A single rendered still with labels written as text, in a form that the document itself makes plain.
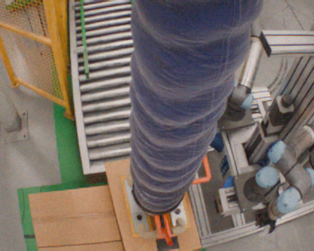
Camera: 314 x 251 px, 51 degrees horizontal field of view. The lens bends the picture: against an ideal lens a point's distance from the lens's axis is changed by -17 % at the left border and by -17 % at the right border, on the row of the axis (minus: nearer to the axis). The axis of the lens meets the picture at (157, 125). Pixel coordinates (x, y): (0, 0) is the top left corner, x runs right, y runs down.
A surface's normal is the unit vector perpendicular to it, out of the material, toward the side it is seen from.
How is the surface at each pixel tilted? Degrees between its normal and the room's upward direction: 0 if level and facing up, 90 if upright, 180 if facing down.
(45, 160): 0
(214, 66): 83
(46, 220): 0
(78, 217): 0
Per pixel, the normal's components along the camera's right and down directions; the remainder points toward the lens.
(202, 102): 0.10, 0.76
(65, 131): 0.06, -0.44
